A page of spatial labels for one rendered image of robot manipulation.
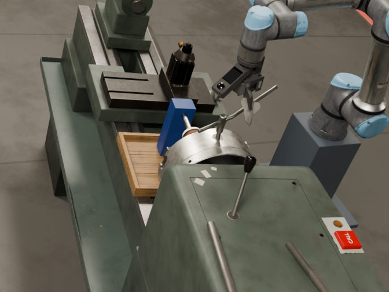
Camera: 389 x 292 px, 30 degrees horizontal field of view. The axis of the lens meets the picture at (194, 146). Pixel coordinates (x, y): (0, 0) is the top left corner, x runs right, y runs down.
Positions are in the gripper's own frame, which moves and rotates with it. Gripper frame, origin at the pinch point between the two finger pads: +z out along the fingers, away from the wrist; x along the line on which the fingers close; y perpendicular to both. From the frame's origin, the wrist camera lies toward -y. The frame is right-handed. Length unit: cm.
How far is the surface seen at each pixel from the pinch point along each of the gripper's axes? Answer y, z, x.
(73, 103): 19, 72, 101
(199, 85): 42, 37, 50
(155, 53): 52, 47, 88
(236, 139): 2.8, 9.5, -2.8
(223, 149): -5.9, 8.0, -5.4
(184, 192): -31.7, 4.6, -15.1
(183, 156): -14.5, 12.7, 2.5
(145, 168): -4, 42, 27
